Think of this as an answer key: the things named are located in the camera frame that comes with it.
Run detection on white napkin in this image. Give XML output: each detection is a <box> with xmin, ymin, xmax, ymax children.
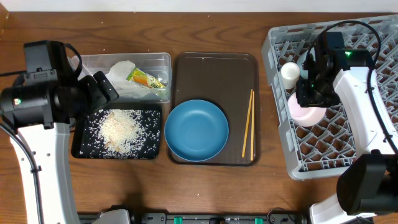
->
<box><xmin>106</xmin><ymin>60</ymin><xmax>149</xmax><ymax>98</ymax></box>

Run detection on pink bowl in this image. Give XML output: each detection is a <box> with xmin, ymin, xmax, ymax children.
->
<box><xmin>288</xmin><ymin>93</ymin><xmax>326</xmax><ymax>127</ymax></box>

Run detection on cream plastic cup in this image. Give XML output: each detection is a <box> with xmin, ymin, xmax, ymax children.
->
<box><xmin>280</xmin><ymin>62</ymin><xmax>300</xmax><ymax>90</ymax></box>

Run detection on light blue small bowl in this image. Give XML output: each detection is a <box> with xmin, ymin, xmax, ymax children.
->
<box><xmin>296</xmin><ymin>51</ymin><xmax>308</xmax><ymax>79</ymax></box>

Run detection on green yellow snack wrapper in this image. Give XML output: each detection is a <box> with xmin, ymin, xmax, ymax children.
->
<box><xmin>126</xmin><ymin>68</ymin><xmax>165</xmax><ymax>89</ymax></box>

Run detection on rice leftovers pile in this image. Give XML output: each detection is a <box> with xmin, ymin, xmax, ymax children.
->
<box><xmin>79</xmin><ymin>108</ymin><xmax>161</xmax><ymax>157</ymax></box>

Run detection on grey dishwasher rack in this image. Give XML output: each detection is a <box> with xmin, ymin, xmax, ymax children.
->
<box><xmin>261</xmin><ymin>15</ymin><xmax>397</xmax><ymax>180</ymax></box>

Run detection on dark blue plate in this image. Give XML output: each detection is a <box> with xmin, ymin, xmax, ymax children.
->
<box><xmin>164</xmin><ymin>100</ymin><xmax>229</xmax><ymax>162</ymax></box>

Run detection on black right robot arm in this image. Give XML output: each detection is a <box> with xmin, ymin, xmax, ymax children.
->
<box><xmin>296</xmin><ymin>31</ymin><xmax>397</xmax><ymax>223</ymax></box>

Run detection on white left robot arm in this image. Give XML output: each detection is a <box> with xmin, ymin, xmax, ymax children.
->
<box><xmin>1</xmin><ymin>72</ymin><xmax>131</xmax><ymax>223</ymax></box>

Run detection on clear plastic bin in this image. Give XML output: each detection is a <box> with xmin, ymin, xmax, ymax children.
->
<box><xmin>78</xmin><ymin>52</ymin><xmax>172</xmax><ymax>103</ymax></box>

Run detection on black tray bin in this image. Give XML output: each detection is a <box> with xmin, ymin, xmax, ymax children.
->
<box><xmin>70</xmin><ymin>103</ymin><xmax>162</xmax><ymax>161</ymax></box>

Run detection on wooden chopstick right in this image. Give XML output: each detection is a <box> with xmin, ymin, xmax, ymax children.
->
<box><xmin>250</xmin><ymin>90</ymin><xmax>255</xmax><ymax>161</ymax></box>

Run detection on wooden chopstick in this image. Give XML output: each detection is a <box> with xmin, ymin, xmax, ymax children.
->
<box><xmin>250</xmin><ymin>90</ymin><xmax>255</xmax><ymax>161</ymax></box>
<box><xmin>241</xmin><ymin>89</ymin><xmax>253</xmax><ymax>157</ymax></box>

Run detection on brown serving tray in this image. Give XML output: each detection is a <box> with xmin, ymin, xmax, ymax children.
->
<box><xmin>168</xmin><ymin>52</ymin><xmax>261</xmax><ymax>166</ymax></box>

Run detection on wooden chopstick left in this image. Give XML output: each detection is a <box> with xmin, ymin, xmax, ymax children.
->
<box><xmin>241</xmin><ymin>89</ymin><xmax>253</xmax><ymax>157</ymax></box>

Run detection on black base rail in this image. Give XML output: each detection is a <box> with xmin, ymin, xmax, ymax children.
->
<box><xmin>77</xmin><ymin>212</ymin><xmax>312</xmax><ymax>224</ymax></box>

